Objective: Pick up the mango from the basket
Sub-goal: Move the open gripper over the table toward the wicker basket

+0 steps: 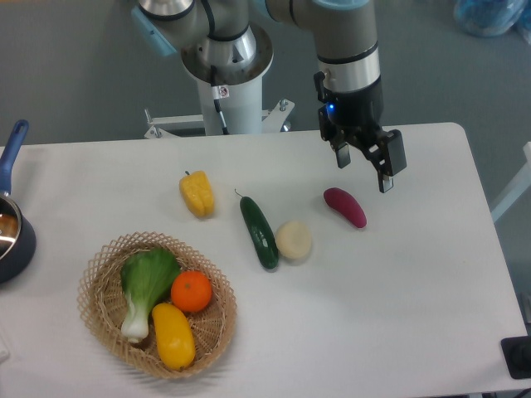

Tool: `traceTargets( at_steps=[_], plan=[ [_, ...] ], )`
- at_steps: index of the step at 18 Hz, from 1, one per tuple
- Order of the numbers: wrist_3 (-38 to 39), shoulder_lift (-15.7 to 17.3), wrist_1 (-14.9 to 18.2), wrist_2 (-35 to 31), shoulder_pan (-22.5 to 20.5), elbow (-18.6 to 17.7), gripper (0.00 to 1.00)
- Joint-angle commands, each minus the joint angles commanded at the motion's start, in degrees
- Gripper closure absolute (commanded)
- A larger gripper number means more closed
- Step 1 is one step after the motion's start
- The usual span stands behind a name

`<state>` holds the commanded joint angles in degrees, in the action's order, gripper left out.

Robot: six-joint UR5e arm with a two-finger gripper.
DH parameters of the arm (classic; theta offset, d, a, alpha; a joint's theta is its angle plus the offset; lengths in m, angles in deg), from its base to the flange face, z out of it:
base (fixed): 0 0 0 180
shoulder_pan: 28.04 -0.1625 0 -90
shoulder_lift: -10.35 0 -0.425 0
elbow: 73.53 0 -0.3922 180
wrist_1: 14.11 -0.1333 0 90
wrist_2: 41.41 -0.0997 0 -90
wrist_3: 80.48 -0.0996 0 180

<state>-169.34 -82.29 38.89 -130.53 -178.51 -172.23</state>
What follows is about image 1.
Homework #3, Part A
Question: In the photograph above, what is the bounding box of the black device at edge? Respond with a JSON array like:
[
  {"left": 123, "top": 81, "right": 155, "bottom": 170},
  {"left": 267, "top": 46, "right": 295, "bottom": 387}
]
[{"left": 500, "top": 336, "right": 530, "bottom": 380}]

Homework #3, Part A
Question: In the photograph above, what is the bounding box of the green cucumber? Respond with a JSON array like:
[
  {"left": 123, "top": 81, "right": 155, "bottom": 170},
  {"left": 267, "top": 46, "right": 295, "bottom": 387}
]
[{"left": 234, "top": 189, "right": 280, "bottom": 272}]

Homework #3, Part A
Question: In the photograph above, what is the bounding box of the purple sweet potato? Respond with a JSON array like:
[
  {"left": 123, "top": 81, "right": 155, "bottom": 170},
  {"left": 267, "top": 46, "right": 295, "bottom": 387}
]
[{"left": 323, "top": 187, "right": 368, "bottom": 229}]

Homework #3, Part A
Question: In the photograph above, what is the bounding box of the white frame at right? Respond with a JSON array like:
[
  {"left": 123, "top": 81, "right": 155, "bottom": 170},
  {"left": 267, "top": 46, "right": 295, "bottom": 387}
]
[{"left": 490, "top": 142, "right": 530, "bottom": 222}]

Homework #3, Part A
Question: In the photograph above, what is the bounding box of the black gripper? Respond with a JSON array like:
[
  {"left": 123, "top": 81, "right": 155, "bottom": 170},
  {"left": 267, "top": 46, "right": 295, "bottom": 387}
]
[{"left": 314, "top": 71, "right": 407, "bottom": 193}]

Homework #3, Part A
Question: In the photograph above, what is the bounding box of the blue saucepan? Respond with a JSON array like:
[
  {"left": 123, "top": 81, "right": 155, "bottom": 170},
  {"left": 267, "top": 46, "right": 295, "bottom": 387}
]
[{"left": 1, "top": 119, "right": 37, "bottom": 284}]

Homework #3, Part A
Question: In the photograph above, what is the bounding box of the woven wicker basket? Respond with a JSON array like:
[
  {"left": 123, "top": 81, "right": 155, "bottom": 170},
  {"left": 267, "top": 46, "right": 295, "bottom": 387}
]
[{"left": 78, "top": 231, "right": 237, "bottom": 379}]

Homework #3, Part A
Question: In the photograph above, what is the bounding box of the blue plastic bag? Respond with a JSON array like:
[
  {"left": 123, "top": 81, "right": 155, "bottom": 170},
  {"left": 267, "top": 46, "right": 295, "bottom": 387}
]
[{"left": 453, "top": 0, "right": 530, "bottom": 45}]

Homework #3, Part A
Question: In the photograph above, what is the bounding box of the green bok choy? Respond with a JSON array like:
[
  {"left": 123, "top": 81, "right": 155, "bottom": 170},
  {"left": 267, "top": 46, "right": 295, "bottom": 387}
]
[{"left": 120, "top": 248, "right": 181, "bottom": 344}]

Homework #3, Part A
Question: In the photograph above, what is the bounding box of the yellow bell pepper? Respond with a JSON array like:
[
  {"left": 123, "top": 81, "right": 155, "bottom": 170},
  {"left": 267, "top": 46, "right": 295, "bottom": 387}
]
[{"left": 179, "top": 170, "right": 215, "bottom": 218}]

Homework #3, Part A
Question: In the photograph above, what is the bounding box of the orange fruit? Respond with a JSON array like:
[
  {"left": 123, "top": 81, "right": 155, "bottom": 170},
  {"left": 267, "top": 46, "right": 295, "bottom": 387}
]
[{"left": 170, "top": 270, "right": 212, "bottom": 313}]

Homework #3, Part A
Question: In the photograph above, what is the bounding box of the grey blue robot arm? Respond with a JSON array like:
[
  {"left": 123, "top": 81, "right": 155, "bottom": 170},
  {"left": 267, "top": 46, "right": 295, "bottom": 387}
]
[{"left": 131, "top": 1, "right": 407, "bottom": 192}]

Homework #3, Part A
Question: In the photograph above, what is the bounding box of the yellow mango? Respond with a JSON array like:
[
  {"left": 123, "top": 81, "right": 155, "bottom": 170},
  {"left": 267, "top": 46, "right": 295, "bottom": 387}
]
[{"left": 152, "top": 303, "right": 196, "bottom": 371}]

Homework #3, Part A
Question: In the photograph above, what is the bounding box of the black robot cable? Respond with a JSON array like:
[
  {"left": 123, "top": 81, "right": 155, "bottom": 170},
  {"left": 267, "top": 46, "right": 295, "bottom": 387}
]
[{"left": 209, "top": 66, "right": 230, "bottom": 136}]

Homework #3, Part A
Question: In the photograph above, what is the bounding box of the cream white round bun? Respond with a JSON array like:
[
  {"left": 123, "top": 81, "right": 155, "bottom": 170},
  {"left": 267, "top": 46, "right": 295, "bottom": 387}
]
[{"left": 275, "top": 221, "right": 312, "bottom": 260}]

